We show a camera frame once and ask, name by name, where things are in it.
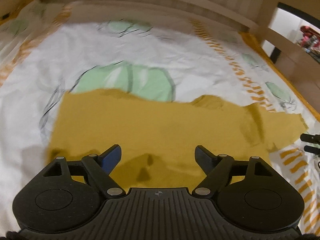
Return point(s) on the mustard yellow knit sweater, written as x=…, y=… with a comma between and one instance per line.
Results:
x=158, y=139

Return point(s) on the light wooden bed frame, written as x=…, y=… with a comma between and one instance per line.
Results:
x=273, y=21

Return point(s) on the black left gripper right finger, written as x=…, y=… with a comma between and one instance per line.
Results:
x=220, y=169

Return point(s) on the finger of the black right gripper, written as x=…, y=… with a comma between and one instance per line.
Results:
x=311, y=139

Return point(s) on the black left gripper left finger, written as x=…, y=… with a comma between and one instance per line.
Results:
x=88, y=177

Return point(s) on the pile of colourful clothes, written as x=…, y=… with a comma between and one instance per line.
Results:
x=309, y=41

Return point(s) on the white leaf-print duvet cover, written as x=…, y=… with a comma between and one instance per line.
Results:
x=49, y=50

